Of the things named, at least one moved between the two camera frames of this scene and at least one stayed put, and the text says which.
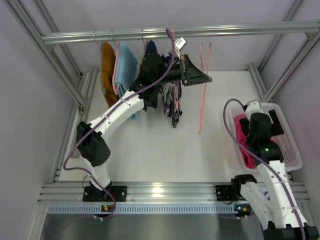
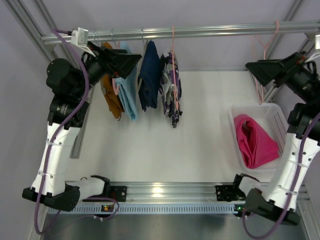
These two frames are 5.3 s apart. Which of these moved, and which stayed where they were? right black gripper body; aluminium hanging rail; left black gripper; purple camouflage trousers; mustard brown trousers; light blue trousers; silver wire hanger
Moved: left black gripper; right black gripper body
Stayed: light blue trousers; purple camouflage trousers; mustard brown trousers; aluminium hanging rail; silver wire hanger
